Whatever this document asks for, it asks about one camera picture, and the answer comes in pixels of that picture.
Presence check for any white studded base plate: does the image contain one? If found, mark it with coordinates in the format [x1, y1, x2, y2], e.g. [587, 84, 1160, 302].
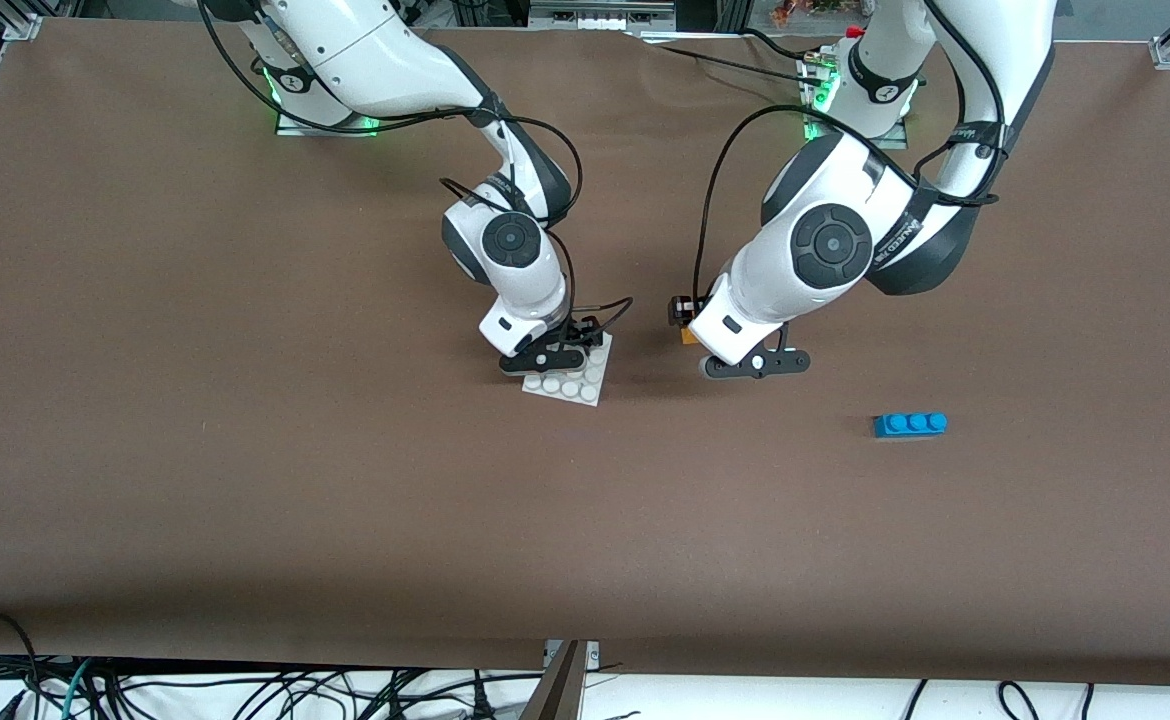
[522, 335, 614, 408]

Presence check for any blue toy block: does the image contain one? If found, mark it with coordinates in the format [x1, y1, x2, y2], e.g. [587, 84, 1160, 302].
[873, 412, 948, 439]

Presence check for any brown table cover sheet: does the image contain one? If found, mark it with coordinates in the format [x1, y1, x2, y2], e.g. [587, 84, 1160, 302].
[0, 18, 1170, 689]

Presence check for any grey box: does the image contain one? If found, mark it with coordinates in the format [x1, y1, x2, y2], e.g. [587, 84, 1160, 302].
[530, 0, 676, 31]

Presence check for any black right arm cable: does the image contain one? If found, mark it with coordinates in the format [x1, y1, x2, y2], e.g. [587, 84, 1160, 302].
[195, 0, 636, 341]

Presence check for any thin black table cable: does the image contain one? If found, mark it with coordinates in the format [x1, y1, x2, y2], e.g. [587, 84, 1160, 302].
[657, 44, 828, 91]
[740, 28, 818, 63]

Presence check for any black arm base cable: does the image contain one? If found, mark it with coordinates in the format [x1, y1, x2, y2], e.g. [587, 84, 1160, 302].
[385, 0, 436, 36]

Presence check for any dark slanted post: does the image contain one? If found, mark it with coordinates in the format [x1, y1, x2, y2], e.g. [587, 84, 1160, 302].
[520, 642, 586, 720]

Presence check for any black cable tangle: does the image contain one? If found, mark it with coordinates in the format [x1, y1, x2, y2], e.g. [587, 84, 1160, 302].
[95, 668, 546, 720]

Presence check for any teal cable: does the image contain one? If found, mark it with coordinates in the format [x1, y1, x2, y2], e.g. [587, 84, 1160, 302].
[57, 658, 94, 720]

